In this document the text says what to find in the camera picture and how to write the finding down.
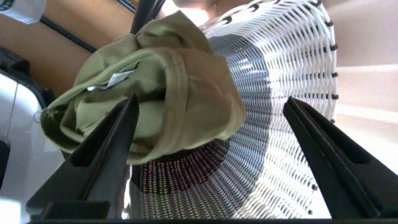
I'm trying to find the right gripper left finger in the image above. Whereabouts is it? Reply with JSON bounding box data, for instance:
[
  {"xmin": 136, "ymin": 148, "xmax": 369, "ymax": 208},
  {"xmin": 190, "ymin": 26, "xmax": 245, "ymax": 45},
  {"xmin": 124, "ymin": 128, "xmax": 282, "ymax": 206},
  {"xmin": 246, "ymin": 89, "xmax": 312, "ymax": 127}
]
[{"xmin": 25, "ymin": 93, "xmax": 140, "ymax": 220}]

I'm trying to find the black clothes rack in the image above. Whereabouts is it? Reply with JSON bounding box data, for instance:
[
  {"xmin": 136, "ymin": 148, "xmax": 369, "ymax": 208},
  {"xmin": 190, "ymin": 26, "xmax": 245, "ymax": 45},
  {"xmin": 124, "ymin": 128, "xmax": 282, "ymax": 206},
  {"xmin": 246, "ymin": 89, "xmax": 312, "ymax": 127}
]
[{"xmin": 39, "ymin": 0, "xmax": 166, "ymax": 54}]

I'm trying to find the green garment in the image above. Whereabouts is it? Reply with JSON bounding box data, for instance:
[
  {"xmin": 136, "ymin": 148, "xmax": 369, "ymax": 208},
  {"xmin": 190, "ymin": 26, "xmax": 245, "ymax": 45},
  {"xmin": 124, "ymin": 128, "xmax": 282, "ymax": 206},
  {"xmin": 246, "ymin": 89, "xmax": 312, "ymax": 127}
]
[{"xmin": 39, "ymin": 11, "xmax": 247, "ymax": 166}]

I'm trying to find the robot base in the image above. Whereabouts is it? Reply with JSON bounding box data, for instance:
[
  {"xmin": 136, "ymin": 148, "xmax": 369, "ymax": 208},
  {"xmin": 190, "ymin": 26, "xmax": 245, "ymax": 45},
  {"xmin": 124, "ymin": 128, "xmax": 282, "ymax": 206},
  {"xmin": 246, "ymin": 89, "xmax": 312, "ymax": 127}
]
[{"xmin": 0, "ymin": 46, "xmax": 68, "ymax": 224}]

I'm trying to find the white laundry basket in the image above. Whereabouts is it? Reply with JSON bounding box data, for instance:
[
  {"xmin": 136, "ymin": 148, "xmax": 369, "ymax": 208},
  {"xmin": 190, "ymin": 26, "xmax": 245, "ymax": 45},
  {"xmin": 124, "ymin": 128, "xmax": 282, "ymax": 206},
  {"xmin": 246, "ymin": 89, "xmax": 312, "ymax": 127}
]
[{"xmin": 129, "ymin": 0, "xmax": 340, "ymax": 220}]

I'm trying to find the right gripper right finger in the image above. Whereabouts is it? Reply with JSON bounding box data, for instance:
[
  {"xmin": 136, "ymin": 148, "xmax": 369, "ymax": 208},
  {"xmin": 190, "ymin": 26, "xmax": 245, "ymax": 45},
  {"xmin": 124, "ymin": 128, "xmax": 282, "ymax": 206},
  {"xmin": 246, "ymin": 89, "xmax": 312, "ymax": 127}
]
[{"xmin": 282, "ymin": 95, "xmax": 398, "ymax": 218}]

